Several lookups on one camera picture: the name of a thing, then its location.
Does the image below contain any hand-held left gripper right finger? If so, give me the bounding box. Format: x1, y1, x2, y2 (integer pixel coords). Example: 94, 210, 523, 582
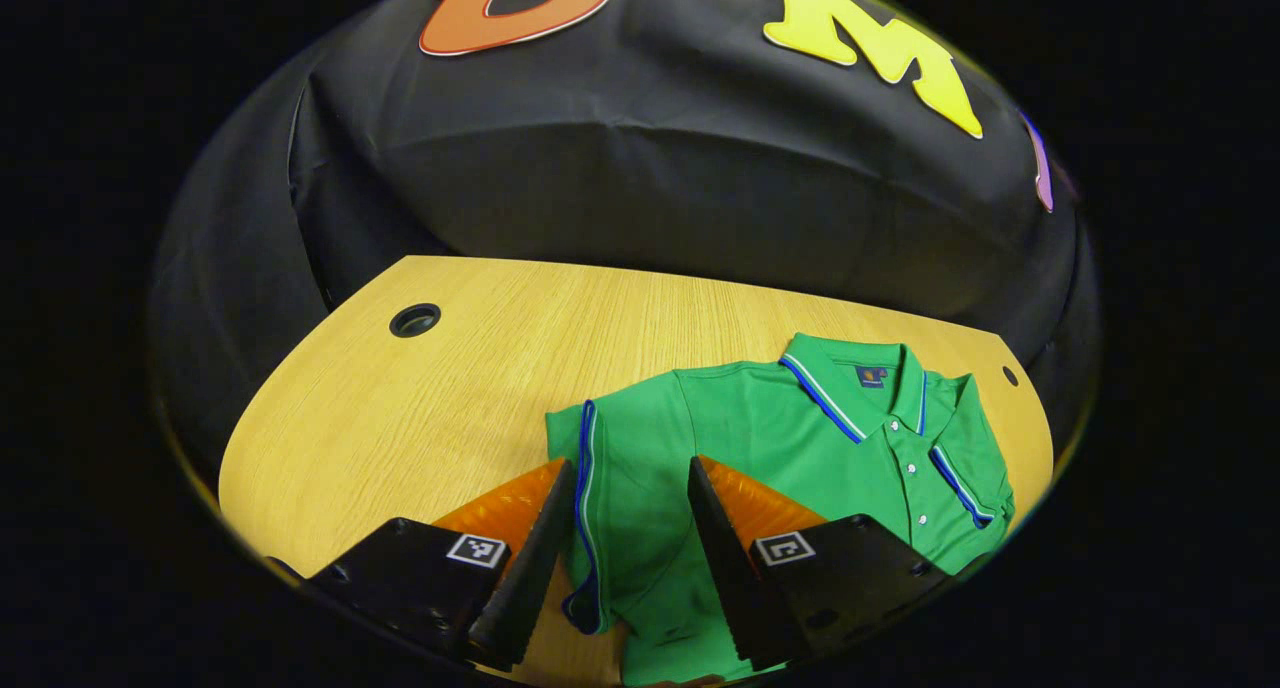
686, 455, 966, 671

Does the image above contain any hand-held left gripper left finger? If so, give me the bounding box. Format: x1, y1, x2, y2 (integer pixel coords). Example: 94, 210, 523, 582
300, 456, 579, 674

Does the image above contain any green T-shirt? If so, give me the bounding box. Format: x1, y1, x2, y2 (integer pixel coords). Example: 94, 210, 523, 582
545, 332, 1017, 687

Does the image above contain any black backdrop cloth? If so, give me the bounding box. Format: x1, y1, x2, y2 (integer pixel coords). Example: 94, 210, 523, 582
150, 0, 1101, 489

